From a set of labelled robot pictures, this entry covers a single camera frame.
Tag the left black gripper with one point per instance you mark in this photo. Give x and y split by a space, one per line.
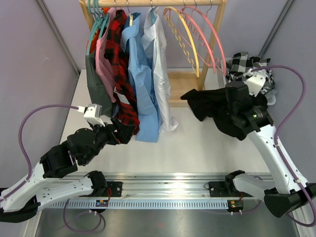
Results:
123 135

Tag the black white plaid shirt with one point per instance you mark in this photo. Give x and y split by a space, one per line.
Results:
241 63

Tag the pink hanger of plaid shirt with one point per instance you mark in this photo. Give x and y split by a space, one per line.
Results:
211 61

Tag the pink hanger of grey shirt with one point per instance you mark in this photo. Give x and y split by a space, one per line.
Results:
200 49

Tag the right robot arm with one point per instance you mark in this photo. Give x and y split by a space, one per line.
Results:
289 189

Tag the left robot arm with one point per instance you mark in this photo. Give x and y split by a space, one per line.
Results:
78 150

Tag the pink shirt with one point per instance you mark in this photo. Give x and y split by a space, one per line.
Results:
103 66

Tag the light blue shirt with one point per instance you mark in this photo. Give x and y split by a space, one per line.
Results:
141 80

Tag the red black plaid shirt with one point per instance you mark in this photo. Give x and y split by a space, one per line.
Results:
124 94

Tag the wooden hanger of blue shirt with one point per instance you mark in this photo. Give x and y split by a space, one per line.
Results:
130 19

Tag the teal hanger of white shirt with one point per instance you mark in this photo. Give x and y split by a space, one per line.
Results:
152 13

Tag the dark grey garment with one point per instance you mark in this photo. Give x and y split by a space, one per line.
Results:
96 88

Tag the wooden clothes rack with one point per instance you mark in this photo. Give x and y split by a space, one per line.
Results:
181 82

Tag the teal hangers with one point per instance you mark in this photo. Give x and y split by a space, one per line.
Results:
94 9

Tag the orange garment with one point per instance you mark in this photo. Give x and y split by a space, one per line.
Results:
98 29

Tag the white plastic basket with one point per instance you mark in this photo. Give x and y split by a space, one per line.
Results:
271 96

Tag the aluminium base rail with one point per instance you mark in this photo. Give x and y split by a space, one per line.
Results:
158 191

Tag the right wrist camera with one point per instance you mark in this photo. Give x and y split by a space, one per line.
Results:
255 82

